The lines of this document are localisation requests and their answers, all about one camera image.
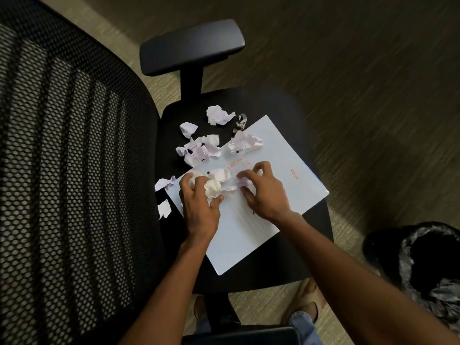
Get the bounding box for person's right hand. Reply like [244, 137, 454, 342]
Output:
[236, 161, 295, 225]

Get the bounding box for person's left hand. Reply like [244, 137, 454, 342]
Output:
[178, 171, 225, 245]

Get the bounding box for white papers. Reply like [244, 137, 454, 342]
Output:
[167, 115, 330, 276]

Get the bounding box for cream tissue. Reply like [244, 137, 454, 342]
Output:
[203, 177, 224, 207]

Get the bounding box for pile of white paper scraps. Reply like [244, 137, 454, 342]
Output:
[154, 105, 264, 220]

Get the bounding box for black mesh office chair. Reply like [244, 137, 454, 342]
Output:
[0, 0, 333, 345]

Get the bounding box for person's left forearm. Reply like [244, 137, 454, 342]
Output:
[118, 237, 216, 345]

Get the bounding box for person's right forearm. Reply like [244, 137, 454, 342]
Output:
[278, 211, 460, 345]

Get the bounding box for person's right foot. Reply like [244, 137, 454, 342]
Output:
[286, 280, 324, 322]

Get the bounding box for small silver foil wrapper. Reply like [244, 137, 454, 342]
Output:
[232, 113, 249, 133]

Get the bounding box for tan sandal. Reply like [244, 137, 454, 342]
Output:
[282, 278, 327, 324]

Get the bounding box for blue jeans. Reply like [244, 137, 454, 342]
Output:
[195, 311, 323, 345]

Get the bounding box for black lined trash bin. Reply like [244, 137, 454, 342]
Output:
[363, 221, 460, 331]

